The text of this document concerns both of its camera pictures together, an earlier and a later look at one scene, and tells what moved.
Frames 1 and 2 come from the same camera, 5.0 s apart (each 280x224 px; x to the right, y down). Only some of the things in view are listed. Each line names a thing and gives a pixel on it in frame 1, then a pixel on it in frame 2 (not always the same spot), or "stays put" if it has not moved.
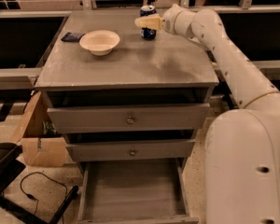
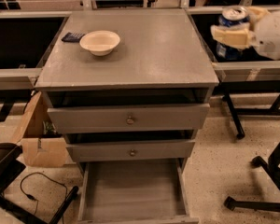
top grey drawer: (130, 118) stays put
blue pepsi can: (147, 34) → (233, 15)
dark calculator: (72, 36) stays put
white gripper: (169, 21) → (273, 35)
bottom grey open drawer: (137, 190) stays put
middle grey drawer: (83, 152) stays put
